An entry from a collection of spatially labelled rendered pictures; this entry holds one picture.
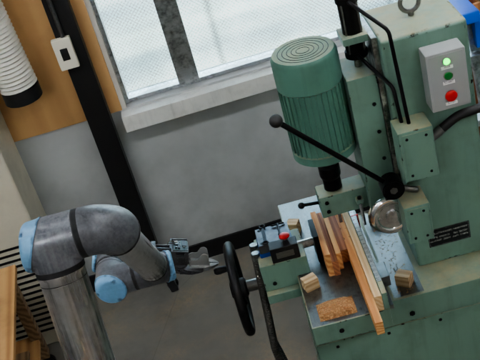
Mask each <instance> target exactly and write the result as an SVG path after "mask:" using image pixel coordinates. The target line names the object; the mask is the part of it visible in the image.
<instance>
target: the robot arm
mask: <svg viewBox="0 0 480 360"><path fill-rule="evenodd" d="M168 242H169V243H168ZM168 242H167V243H168V244H156V242H155V241H151V242H150V241H149V240H148V239H147V238H146V237H145V236H144V235H143V234H142V233H141V228H140V225H139V221H138V220H137V218H136V217H135V216H134V215H133V214H132V213H131V212H130V211H129V210H128V209H125V208H124V207H121V206H116V205H111V204H92V205H86V206H79V207H76V208H75V209H69V210H66V211H62V212H59V213H55V214H51V215H48V216H43V217H38V218H37V219H33V220H31V221H27V222H25V223H24V224H23V225H22V226H21V228H20V231H19V253H20V257H21V262H22V265H23V267H24V269H25V271H26V272H28V273H35V275H36V279H37V280H38V281H39V283H40V286H41V290H42V292H43V295H44V298H45V301H46V305H47V307H48V310H49V313H50V315H51V319H52V321H53V324H54V328H55V330H56V334H57V336H58V339H59V343H60V345H61V349H62V351H63V353H64V357H65V359H66V360H116V359H115V356H114V353H113V350H112V347H111V344H110V341H109V337H108V334H107V332H106V328H105V326H104V322H103V319H102V317H101V313H100V310H99V306H98V304H97V301H96V297H95V295H94V291H93V289H92V286H91V282H90V279H89V275H88V273H87V270H86V267H85V265H86V263H85V261H84V258H86V257H90V256H92V271H93V272H95V273H96V277H95V282H94V286H95V291H96V295H97V296H98V297H99V298H100V299H101V300H102V301H105V302H107V303H117V302H120V301H122V300H123V299H124V298H125V296H126V295H127V293H129V292H133V291H137V290H139V289H145V288H147V287H150V286H156V285H158V284H163V283H166V284H167V286H168V287H169V288H170V290H171V292H175V291H178V290H179V281H178V279H177V278H176V274H187V275H192V274H198V273H202V272H203V271H207V270H209V269H212V268H214V267H215V266H218V265H219V262H218V261H216V260H214V259H210V258H209V255H208V251H207V248H206V247H201V248H200V249H199V250H198V251H197V252H191V253H190V254H189V245H188V241H187V239H170V241H168ZM188 262H189V265H190V266H188V265H187V264H188Z"/></svg>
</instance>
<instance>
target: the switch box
mask: <svg viewBox="0 0 480 360"><path fill-rule="evenodd" d="M446 57H449V58H450V59H451V62H450V63H449V64H448V65H451V64H453V68H450V69H445V70H441V67H443V66H448V65H444V64H443V63H442V60H443V59H444V58H446ZM419 58H420V63H421V72H422V77H423V83H424V91H425V97H426V103H427V104H428V106H429V108H430V109H431V110H432V112H433V113H436V112H438V111H443V110H446V109H451V108H454V107H457V106H461V105H464V104H469V103H471V96H470V89H469V78H468V71H467V65H466V54H465V47H464V45H463V44H462V43H461V42H460V41H459V40H458V39H457V38H454V39H449V40H446V41H441V42H439V43H435V44H431V45H428V46H423V47H420V48H419ZM447 71H451V72H452V73H453V77H452V79H450V80H445V79H444V73H445V72H447ZM454 79H455V83H452V84H447V85H443V82H446V81H451V80H454ZM450 90H454V91H456V92H457V94H458V96H457V98H456V100H457V101H458V103H456V104H451V105H448V106H446V103H447V102H450V101H447V100H446V97H445V96H446V93H447V92H448V91H450Z"/></svg>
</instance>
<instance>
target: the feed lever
mask: <svg viewBox="0 0 480 360"><path fill-rule="evenodd" d="M269 124H270V125H271V126H272V127H273V128H279V127H281V128H283V129H286V130H287V131H289V132H291V133H292V134H294V135H296V136H298V137H299V138H301V139H303V140H304V141H307V142H309V143H310V144H312V145H314V146H315V147H317V148H319V149H321V150H322V151H325V152H326V153H328V154H330V155H332V156H333V157H335V158H337V159H339V160H340V161H342V162H344V163H345V164H348V165H349V166H351V167H353V168H355V169H357V170H358V171H360V172H362V173H363V174H366V175H367V176H369V177H371V178H373V179H375V180H376V181H378V182H379V187H380V189H381V192H382V194H383V195H384V197H385V198H386V199H389V200H395V199H398V198H400V197H401V196H402V195H403V194H404V191H412V192H418V191H419V188H418V187H417V186H409V185H404V184H403V182H402V180H401V179H400V177H399V175H398V174H396V173H394V172H389V173H386V174H384V175H383V176H382V177H380V176H378V175H376V174H375V173H373V172H371V171H369V170H368V169H365V168H364V167H362V166H360V165H358V164H357V163H355V162H353V161H352V160H350V159H348V158H346V157H345V156H342V155H341V154H339V153H337V152H336V151H334V150H332V149H330V148H329V147H327V146H325V145H323V144H321V143H319V142H318V141H316V140H314V139H313V138H311V137H309V136H307V135H306V134H303V133H302V132H300V131H298V130H297V129H295V128H293V127H291V126H289V125H288V124H286V123H284V122H283V119H282V117H281V116H280V115H278V114H274V115H272V116H271V117H270V119H269Z"/></svg>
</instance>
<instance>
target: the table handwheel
mask: <svg viewBox="0 0 480 360"><path fill-rule="evenodd" d="M223 251H224V259H225V263H226V270H227V273H228V276H229V286H230V289H231V294H232V297H233V299H234V301H235V304H236V307H237V311H238V313H239V317H240V320H241V323H242V326H243V328H244V331H245V333H246V334H247V335H248V336H253V335H254V334H255V331H256V329H255V323H254V317H253V313H252V310H251V304H250V301H249V292H250V291H256V290H258V285H257V281H256V278H253V279H249V280H246V279H245V278H244V277H243V274H242V271H241V267H240V264H239V260H238V257H237V255H236V251H235V248H234V245H233V244H232V243H231V242H230V241H226V242H225V243H224V245H223Z"/></svg>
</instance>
